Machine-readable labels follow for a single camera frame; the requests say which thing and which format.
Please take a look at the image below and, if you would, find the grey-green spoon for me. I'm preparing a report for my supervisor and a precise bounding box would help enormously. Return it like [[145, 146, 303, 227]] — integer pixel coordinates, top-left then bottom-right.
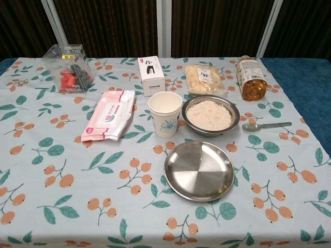
[[242, 121, 292, 133]]

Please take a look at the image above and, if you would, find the floral paper cup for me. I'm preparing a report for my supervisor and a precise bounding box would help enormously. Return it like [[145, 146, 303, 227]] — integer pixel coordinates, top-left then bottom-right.
[[147, 91, 184, 138]]

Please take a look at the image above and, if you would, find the metal bowl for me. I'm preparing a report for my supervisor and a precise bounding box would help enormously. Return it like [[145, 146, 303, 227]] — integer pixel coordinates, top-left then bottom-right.
[[182, 95, 240, 137]]

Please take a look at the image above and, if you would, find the round metal plate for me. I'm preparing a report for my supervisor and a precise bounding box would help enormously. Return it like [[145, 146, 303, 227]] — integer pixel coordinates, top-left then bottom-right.
[[164, 141, 235, 203]]

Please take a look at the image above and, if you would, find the white cardboard box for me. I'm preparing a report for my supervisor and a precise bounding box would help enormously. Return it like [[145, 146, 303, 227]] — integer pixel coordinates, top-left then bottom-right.
[[138, 56, 166, 98]]

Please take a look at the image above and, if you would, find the clear snack bag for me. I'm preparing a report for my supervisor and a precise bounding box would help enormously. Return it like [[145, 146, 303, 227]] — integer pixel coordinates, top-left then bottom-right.
[[184, 64, 229, 97]]

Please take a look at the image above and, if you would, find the pink wet wipes pack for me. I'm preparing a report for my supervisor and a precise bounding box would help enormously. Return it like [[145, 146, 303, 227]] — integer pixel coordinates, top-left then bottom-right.
[[81, 89, 137, 142]]

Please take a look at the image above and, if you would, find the floral tablecloth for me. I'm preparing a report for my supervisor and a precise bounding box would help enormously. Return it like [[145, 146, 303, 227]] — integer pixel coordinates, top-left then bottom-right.
[[0, 57, 331, 248]]

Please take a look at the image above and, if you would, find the amber tea bottle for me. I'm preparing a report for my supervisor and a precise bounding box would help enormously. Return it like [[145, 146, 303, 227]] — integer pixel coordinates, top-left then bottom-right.
[[236, 55, 269, 101]]

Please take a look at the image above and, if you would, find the clear box with red parts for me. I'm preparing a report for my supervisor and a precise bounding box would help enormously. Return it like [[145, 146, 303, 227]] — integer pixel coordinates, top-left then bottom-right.
[[41, 44, 95, 95]]

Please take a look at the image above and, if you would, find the dark folding screen panel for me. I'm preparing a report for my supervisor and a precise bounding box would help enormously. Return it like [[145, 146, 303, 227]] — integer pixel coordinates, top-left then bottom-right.
[[51, 0, 166, 58], [0, 0, 56, 60], [164, 0, 275, 58], [261, 0, 331, 59]]

